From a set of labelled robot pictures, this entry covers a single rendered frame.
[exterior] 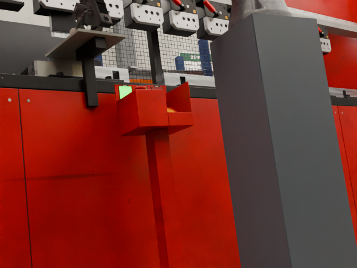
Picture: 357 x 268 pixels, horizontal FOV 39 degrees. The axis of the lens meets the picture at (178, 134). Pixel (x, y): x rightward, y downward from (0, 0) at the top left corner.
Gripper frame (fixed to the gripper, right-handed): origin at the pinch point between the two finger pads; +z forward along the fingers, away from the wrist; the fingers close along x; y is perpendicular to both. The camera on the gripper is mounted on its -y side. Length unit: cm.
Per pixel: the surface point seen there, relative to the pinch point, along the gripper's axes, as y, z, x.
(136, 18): 13.4, -12.0, -29.6
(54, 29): 14.0, -0.8, 4.5
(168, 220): -60, 33, -9
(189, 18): 13, -18, -59
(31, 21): 415, 101, -204
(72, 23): 15.6, -4.1, -2.9
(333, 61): 26, -12, -216
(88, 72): -12.1, 4.8, 3.1
